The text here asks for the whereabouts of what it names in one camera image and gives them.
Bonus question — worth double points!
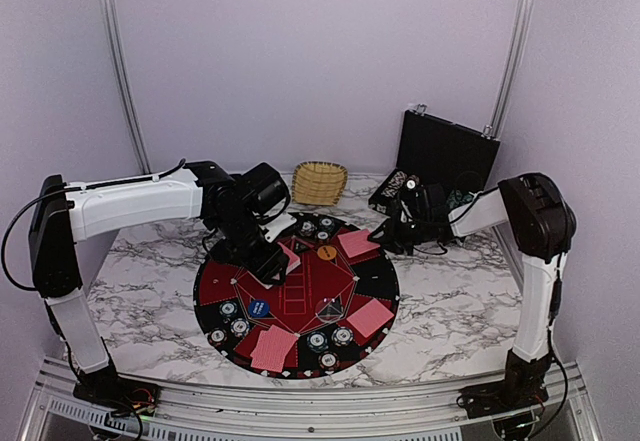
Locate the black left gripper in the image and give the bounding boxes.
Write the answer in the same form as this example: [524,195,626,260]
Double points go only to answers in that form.
[213,210,289,285]

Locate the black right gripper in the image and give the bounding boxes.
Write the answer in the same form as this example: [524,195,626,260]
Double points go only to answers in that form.
[366,214,431,256]

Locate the red playing card deck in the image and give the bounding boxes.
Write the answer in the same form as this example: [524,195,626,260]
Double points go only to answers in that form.
[261,242,301,289]

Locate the black triangular all-in marker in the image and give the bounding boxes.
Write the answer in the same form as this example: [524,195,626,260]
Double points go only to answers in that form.
[292,240,312,256]

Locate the blue small blind button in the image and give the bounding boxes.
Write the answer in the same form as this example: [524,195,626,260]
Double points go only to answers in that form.
[248,299,270,319]

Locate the orange big blind button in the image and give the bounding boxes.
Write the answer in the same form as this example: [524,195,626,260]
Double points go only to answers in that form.
[317,245,337,261]

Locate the red black chip stack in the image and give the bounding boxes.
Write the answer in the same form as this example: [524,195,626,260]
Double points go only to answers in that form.
[207,328,227,347]
[318,351,339,371]
[316,231,330,244]

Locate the green blue chip stack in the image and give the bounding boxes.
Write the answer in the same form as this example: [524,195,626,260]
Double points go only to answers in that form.
[306,331,329,353]
[319,217,334,231]
[218,300,238,323]

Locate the clear round dealer button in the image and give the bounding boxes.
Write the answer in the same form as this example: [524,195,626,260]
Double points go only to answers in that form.
[315,297,344,323]

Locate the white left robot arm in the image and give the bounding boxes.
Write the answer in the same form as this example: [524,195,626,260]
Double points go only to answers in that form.
[29,161,296,406]

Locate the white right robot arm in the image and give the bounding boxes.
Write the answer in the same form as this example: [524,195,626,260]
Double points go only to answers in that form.
[368,173,576,409]

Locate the blue white chips in case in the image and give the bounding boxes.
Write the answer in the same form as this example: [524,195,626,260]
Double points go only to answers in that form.
[381,170,407,198]

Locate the green chips in case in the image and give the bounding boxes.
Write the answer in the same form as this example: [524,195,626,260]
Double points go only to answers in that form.
[447,190,475,210]

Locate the black poker chip case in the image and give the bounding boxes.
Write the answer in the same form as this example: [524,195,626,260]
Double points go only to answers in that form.
[368,110,500,214]

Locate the round red black poker mat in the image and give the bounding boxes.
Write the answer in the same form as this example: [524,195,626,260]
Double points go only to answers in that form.
[193,213,400,379]

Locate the woven bamboo tray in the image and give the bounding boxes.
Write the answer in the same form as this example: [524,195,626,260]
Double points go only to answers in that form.
[292,161,348,206]

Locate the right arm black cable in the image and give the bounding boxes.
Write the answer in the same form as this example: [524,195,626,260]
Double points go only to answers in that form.
[409,170,501,257]

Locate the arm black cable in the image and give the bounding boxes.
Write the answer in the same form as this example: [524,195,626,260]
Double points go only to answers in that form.
[1,158,189,292]
[409,170,501,257]

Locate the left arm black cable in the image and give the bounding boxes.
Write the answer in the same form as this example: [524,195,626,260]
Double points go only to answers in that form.
[1,158,189,292]

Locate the aluminium front rail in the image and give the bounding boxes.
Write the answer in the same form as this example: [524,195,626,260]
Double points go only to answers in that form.
[19,368,601,441]

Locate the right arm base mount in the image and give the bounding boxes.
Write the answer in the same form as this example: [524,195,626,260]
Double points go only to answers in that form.
[456,381,549,440]

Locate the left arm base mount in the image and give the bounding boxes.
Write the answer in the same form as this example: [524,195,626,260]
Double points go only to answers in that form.
[73,378,160,439]

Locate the right aluminium frame post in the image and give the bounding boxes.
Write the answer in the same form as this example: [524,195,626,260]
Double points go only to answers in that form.
[486,0,534,139]

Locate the aluminium frame post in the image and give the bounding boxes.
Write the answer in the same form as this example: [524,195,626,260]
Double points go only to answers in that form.
[486,0,534,139]
[100,0,151,174]

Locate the left aluminium frame post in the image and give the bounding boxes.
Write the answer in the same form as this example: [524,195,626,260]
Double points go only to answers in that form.
[100,0,151,174]

